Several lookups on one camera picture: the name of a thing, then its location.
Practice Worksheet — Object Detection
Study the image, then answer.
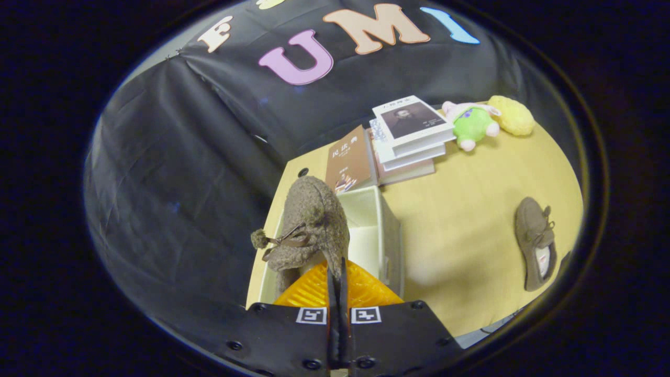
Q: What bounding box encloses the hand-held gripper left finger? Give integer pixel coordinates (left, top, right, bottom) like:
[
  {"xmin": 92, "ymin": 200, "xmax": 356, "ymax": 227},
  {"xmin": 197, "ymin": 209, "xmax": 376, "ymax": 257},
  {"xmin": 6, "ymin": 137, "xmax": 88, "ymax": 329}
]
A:
[{"xmin": 217, "ymin": 259, "xmax": 340, "ymax": 377}]

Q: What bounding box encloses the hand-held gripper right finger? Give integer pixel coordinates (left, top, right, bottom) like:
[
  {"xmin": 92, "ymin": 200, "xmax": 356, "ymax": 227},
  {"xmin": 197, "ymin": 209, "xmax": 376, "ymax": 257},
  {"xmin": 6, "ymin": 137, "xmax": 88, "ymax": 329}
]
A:
[{"xmin": 339, "ymin": 257, "xmax": 464, "ymax": 377}]

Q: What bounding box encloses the white fabric storage box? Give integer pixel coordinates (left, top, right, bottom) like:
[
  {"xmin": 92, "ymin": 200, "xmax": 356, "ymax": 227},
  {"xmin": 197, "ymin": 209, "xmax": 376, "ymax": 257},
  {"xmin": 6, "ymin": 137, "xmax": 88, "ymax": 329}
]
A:
[{"xmin": 259, "ymin": 185, "xmax": 405, "ymax": 304}]

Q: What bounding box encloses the brown fuzzy shoe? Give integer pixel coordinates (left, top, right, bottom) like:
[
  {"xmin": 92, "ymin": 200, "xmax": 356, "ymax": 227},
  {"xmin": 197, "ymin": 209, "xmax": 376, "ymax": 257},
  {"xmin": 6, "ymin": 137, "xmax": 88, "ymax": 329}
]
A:
[
  {"xmin": 514, "ymin": 196, "xmax": 558, "ymax": 292},
  {"xmin": 250, "ymin": 175, "xmax": 351, "ymax": 294}
]

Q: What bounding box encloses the thick pale brown book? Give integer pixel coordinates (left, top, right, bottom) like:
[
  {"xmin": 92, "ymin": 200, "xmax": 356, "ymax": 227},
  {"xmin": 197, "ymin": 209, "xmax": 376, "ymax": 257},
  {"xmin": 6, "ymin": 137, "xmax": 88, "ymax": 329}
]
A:
[{"xmin": 366, "ymin": 128, "xmax": 436, "ymax": 185}]

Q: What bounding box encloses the brown cover book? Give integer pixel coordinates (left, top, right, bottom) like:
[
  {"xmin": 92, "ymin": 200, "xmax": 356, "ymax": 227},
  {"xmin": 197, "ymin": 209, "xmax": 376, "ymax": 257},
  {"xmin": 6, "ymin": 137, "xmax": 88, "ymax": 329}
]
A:
[{"xmin": 325, "ymin": 125, "xmax": 378, "ymax": 194}]

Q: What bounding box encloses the white patterned cover book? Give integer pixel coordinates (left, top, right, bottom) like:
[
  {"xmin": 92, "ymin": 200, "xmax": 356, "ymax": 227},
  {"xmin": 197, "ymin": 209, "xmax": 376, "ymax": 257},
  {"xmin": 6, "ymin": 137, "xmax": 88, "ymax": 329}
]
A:
[{"xmin": 368, "ymin": 118, "xmax": 447, "ymax": 172}]

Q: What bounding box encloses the black backdrop cloth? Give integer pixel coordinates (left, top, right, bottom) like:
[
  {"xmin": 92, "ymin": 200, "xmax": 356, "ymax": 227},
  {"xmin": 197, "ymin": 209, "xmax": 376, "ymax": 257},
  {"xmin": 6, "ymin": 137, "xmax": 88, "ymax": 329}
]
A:
[{"xmin": 84, "ymin": 0, "xmax": 582, "ymax": 336}]

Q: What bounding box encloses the white portrait cover book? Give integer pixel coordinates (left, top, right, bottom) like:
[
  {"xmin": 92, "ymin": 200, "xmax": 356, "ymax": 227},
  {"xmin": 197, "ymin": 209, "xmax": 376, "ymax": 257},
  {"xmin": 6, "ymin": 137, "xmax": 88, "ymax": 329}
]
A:
[{"xmin": 372, "ymin": 95, "xmax": 456, "ymax": 157}]

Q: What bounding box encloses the green plush toy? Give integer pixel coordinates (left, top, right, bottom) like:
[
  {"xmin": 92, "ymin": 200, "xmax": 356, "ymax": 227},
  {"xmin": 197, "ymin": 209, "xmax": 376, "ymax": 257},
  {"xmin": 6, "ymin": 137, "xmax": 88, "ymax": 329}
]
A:
[{"xmin": 442, "ymin": 101, "xmax": 501, "ymax": 152}]

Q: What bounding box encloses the yellow plush toy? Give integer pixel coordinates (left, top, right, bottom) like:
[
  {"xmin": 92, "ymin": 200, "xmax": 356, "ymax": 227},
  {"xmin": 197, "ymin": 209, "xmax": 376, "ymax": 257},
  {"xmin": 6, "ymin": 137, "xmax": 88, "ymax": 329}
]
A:
[{"xmin": 487, "ymin": 95, "xmax": 535, "ymax": 137}]

